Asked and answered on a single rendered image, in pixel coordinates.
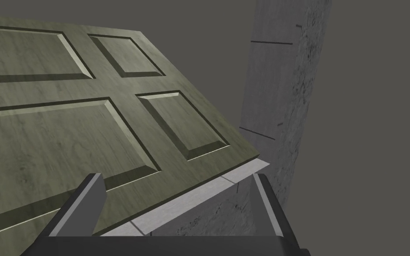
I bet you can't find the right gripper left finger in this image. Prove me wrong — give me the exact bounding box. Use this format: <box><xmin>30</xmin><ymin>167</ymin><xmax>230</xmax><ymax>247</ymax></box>
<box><xmin>40</xmin><ymin>173</ymin><xmax>107</xmax><ymax>238</ymax></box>

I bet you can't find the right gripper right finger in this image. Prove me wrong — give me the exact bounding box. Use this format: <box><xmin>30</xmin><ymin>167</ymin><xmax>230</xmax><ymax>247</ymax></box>
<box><xmin>251</xmin><ymin>173</ymin><xmax>297</xmax><ymax>238</ymax></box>

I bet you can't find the olive green panelled door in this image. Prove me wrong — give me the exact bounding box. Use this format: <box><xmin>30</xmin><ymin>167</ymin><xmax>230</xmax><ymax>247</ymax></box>
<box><xmin>0</xmin><ymin>14</ymin><xmax>261</xmax><ymax>256</ymax></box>

